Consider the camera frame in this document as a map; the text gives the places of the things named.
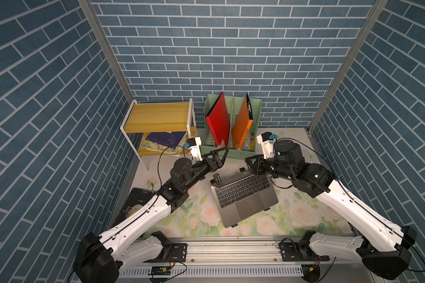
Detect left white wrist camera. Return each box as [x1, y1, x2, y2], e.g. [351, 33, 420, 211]
[184, 137, 203, 161]

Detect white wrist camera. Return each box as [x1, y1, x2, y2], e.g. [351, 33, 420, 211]
[257, 132, 276, 159]
[184, 137, 203, 161]

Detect aluminium mounting rail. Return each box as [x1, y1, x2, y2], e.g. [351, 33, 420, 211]
[109, 236, 387, 283]

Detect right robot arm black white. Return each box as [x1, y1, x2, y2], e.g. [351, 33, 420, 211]
[245, 132, 417, 280]

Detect floral table mat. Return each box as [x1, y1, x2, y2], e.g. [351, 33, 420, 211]
[129, 127, 355, 238]

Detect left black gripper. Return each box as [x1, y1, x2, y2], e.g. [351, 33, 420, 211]
[181, 147, 227, 191]

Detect black folding laptop stand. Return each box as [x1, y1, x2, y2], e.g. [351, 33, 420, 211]
[210, 167, 274, 228]

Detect green plastic file organizer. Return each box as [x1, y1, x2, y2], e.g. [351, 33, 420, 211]
[200, 94, 262, 160]

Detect red file folder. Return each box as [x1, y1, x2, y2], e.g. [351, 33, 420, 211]
[205, 93, 230, 147]

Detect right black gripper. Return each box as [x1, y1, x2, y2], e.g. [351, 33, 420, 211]
[243, 154, 292, 183]

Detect grey laptop computer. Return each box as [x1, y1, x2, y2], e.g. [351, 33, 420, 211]
[211, 169, 279, 229]

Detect dark blue book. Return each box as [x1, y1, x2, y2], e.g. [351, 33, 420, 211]
[146, 132, 186, 149]

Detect black moon book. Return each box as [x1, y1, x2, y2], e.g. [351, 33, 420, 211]
[112, 187, 156, 226]

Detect light floral paper booklets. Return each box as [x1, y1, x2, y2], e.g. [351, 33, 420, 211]
[139, 139, 188, 156]

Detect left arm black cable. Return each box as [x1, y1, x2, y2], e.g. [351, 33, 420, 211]
[157, 146, 194, 188]

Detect orange file folder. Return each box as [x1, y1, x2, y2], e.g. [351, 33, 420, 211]
[232, 94, 253, 150]

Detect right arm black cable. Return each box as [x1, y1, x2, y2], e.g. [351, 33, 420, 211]
[271, 137, 425, 273]

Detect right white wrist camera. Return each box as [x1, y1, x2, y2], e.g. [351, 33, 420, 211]
[257, 132, 276, 159]

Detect small black controller box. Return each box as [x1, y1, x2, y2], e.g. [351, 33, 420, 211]
[149, 266, 171, 277]

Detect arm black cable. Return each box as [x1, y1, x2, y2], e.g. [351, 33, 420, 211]
[271, 137, 425, 273]
[157, 146, 194, 188]

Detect white frame yellow shelf rack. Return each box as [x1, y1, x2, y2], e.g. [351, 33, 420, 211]
[120, 99, 198, 164]

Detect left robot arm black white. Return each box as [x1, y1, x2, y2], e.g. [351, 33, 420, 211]
[73, 147, 229, 283]

